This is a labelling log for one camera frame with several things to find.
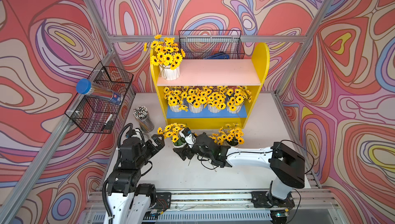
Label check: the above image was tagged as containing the sunflower pot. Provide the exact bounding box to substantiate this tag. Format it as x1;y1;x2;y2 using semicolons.
185;87;208;114
210;133;226;145
218;123;245;147
157;123;186;147
164;86;188;113
225;86;252;114
144;34;186;81
203;86;227;114

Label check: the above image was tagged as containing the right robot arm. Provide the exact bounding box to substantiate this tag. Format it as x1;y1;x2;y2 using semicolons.
173;129;306;208

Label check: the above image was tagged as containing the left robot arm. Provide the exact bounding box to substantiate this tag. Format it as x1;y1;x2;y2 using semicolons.
101;123;171;224

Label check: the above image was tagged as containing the clear jar of pencils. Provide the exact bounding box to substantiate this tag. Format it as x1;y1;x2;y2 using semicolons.
133;106;154;133

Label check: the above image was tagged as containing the black marker in basket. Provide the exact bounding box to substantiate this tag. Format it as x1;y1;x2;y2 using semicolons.
101;114;114;131

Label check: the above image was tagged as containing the yellow shelf unit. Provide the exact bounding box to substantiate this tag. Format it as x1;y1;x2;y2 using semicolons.
150;43;270;129

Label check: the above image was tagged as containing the blue capped pencil tube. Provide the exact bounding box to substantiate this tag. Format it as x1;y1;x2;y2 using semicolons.
76;79;122;105

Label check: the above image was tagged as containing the blue item in rear basket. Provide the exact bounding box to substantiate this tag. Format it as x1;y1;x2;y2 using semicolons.
205;52;230;59

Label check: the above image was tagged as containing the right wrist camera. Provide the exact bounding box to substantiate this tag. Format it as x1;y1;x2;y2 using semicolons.
179;127;196;148

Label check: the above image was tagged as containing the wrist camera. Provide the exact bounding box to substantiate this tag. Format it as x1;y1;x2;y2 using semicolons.
179;127;196;148
125;128;144;141

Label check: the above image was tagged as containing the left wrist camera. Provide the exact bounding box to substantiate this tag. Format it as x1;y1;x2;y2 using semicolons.
125;128;144;141

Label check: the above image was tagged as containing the black wire basket left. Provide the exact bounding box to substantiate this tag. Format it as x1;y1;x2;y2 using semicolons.
65;62;134;133

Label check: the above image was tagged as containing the black wire basket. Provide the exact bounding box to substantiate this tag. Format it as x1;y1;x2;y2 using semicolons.
65;62;134;133
179;29;245;59

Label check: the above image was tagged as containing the black wire basket rear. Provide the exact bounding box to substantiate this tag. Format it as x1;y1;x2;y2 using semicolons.
179;29;245;59

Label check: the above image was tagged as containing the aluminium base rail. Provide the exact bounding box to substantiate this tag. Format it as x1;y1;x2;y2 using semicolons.
86;187;340;223

